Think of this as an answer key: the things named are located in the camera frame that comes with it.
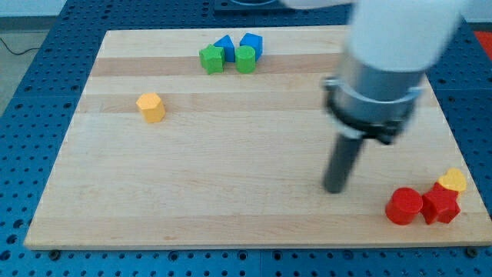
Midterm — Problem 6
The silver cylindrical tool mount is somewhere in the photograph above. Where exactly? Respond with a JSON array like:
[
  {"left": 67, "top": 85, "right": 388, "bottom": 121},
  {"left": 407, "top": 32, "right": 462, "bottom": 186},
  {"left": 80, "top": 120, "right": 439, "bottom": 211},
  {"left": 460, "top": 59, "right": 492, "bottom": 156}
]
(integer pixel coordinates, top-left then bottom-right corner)
[{"left": 324, "top": 50, "right": 424, "bottom": 145}]

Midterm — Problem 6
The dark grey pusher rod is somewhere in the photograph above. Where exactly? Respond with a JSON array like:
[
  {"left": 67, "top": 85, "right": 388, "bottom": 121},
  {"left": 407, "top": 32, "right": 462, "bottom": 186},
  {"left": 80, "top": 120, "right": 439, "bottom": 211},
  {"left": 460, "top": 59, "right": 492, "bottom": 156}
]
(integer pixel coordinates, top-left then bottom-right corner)
[{"left": 323, "top": 135, "right": 364, "bottom": 193}]

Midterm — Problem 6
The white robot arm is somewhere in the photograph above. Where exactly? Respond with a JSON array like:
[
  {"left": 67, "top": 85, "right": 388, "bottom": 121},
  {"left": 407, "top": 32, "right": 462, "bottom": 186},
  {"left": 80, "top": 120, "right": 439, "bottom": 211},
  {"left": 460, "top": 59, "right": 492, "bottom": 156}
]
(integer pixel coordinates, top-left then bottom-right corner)
[{"left": 323, "top": 0, "right": 469, "bottom": 193}]

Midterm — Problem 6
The yellow hexagon block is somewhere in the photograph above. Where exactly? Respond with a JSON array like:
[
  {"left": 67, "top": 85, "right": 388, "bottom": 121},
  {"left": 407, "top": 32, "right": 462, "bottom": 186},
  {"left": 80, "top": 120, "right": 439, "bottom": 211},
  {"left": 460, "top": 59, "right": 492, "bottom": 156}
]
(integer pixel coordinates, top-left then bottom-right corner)
[{"left": 136, "top": 92, "right": 166, "bottom": 123}]

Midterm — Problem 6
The red cylinder block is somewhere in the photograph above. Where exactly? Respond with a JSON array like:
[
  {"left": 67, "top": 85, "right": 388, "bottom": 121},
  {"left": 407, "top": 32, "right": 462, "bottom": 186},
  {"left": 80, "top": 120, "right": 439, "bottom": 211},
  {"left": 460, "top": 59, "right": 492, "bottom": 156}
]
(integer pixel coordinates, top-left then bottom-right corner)
[{"left": 385, "top": 187, "right": 423, "bottom": 225}]

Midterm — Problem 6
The yellow heart block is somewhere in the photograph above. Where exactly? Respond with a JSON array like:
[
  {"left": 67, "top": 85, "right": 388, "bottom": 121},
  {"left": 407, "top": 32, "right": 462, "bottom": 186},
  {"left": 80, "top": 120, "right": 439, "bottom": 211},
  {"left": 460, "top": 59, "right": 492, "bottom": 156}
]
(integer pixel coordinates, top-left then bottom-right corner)
[{"left": 437, "top": 168, "right": 467, "bottom": 193}]

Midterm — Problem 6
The red star block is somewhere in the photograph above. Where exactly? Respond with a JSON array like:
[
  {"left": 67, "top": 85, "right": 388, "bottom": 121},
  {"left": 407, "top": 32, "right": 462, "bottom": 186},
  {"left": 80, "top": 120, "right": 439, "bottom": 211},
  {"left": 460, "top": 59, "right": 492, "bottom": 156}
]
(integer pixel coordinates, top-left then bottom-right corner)
[{"left": 421, "top": 182, "right": 460, "bottom": 225}]

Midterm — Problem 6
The green cylinder block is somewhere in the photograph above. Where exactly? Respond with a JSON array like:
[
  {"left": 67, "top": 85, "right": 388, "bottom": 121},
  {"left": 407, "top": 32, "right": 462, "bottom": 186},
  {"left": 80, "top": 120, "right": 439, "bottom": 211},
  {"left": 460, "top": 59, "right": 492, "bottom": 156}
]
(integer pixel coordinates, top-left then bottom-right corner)
[{"left": 235, "top": 45, "right": 256, "bottom": 74}]

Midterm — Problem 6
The wooden board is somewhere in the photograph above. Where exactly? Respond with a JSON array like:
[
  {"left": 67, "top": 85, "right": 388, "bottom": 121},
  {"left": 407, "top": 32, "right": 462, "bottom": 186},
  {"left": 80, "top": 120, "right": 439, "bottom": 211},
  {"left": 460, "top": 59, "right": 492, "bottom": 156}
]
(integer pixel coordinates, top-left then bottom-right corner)
[{"left": 24, "top": 26, "right": 491, "bottom": 250}]

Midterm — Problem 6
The blue cube block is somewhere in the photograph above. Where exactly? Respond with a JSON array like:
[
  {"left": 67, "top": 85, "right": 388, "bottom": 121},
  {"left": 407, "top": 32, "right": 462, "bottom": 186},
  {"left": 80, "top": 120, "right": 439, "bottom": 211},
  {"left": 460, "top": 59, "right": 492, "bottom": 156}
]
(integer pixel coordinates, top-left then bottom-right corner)
[{"left": 240, "top": 33, "right": 263, "bottom": 61}]

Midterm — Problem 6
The blue triangle block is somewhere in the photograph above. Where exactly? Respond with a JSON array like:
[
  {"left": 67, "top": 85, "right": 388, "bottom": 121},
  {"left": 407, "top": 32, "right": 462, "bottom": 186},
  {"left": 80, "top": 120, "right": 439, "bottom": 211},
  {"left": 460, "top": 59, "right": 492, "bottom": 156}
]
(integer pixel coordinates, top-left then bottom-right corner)
[{"left": 214, "top": 35, "right": 235, "bottom": 63}]

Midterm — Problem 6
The green star block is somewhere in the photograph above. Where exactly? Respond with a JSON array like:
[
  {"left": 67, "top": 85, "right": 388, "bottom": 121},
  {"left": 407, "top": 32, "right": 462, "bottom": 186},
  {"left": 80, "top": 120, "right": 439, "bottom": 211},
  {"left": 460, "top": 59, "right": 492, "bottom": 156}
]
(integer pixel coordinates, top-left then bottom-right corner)
[{"left": 199, "top": 45, "right": 225, "bottom": 75}]

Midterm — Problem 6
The black cable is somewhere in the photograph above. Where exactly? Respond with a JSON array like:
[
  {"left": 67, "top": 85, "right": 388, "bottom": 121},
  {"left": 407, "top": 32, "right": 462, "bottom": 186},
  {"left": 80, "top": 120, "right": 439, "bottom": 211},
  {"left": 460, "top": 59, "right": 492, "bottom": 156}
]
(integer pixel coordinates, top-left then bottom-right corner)
[{"left": 0, "top": 37, "right": 42, "bottom": 56}]

